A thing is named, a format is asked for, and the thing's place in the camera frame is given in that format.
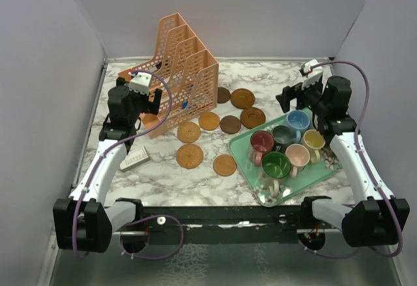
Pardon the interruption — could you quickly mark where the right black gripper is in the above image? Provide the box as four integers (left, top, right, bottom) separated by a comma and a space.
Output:
276, 76, 329, 117

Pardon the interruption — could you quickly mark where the brown ringed wooden coaster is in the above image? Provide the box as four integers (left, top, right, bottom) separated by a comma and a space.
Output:
231, 88, 255, 109

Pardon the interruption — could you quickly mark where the peach mesh file organizer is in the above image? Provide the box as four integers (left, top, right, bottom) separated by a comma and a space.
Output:
118, 13, 219, 139

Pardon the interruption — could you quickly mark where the dark brown wooden coaster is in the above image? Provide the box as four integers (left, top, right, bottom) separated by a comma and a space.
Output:
217, 87, 231, 104

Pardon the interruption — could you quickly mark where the dark walnut coaster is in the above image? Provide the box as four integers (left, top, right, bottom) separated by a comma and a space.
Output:
220, 115, 241, 134

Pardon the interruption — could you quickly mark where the light wooden coaster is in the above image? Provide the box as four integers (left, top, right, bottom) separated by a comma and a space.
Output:
213, 154, 237, 177
199, 111, 220, 131

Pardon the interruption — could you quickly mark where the mint green tray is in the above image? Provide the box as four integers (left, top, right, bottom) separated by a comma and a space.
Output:
229, 115, 341, 207

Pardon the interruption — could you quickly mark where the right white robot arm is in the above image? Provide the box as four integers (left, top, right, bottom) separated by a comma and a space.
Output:
276, 76, 410, 247

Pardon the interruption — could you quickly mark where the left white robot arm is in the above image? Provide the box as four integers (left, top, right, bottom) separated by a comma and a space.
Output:
53, 72, 162, 255

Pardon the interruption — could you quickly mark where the woven rattan coaster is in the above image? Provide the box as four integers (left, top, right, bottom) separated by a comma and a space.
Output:
177, 122, 201, 143
176, 143, 203, 169

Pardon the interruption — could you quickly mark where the light wooden front coaster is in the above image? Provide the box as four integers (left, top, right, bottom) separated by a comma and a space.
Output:
213, 154, 237, 177

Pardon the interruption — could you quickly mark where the light blue mug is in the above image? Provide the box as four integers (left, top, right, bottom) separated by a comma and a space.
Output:
283, 110, 311, 143

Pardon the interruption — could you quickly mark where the grey mug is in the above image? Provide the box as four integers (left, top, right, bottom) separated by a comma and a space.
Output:
271, 125, 293, 154

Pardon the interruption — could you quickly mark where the yellow mug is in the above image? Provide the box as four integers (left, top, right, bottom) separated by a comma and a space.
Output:
301, 130, 325, 164

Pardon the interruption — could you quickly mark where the red pink mug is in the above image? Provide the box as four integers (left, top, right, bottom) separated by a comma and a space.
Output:
248, 130, 274, 167

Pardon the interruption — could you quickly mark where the small silver card box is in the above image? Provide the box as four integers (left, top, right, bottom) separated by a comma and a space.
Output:
120, 147, 150, 172

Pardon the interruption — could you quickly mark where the green mug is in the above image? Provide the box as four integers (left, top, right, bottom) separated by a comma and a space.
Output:
258, 152, 291, 198

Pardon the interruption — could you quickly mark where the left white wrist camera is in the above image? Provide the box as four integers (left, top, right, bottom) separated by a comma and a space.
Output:
128, 72, 152, 96

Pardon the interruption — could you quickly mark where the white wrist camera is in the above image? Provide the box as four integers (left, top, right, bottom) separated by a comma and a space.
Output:
128, 72, 152, 96
300, 59, 323, 90

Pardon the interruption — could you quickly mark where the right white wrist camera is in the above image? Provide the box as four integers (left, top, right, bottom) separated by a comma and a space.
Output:
300, 59, 323, 90

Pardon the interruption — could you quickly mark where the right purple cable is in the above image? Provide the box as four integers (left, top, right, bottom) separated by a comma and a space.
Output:
302, 60, 405, 259

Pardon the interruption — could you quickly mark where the purple cable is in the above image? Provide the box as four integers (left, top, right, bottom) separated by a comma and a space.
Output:
302, 60, 405, 259
72, 70, 184, 261

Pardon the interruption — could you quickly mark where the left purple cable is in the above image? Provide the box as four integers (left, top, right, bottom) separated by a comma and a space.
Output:
72, 70, 184, 261

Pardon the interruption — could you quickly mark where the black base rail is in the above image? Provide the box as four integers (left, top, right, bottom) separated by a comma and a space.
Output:
110, 196, 339, 246

